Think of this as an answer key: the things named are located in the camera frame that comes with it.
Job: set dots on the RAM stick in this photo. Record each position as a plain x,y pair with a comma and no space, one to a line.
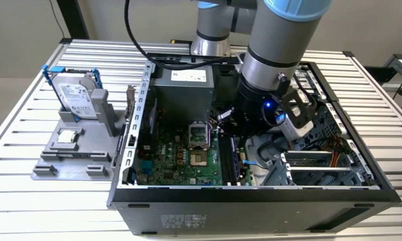
233,155

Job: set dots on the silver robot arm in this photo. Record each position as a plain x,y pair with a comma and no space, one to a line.
280,37

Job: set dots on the black RAM slot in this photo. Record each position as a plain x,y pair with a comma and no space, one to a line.
229,173
225,160
221,160

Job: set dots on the silver optical drive cage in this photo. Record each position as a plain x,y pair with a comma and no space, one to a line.
303,75

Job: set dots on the grey power supply unit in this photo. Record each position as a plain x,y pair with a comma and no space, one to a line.
180,105

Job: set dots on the CPU socket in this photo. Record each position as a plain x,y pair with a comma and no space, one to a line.
197,157

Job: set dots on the silver disk bay cage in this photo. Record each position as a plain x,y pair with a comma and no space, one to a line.
307,168

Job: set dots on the green motherboard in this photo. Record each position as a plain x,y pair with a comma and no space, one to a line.
200,173

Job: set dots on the black case fan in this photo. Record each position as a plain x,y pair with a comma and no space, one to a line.
150,118

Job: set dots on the yellow black table connector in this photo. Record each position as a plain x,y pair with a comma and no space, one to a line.
180,41

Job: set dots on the graphics card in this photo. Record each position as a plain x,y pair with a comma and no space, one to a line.
130,98

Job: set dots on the black PC case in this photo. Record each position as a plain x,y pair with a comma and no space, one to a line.
220,216

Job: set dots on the grey parts rack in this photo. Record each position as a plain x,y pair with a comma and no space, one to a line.
89,143

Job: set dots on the hard disk in blue carrier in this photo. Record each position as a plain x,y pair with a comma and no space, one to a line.
73,95

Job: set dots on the silver CPU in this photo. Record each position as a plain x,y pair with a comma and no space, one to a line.
66,136

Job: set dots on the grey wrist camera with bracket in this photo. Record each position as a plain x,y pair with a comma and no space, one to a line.
296,128

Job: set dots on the black metal stand post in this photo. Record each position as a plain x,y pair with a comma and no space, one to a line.
74,20

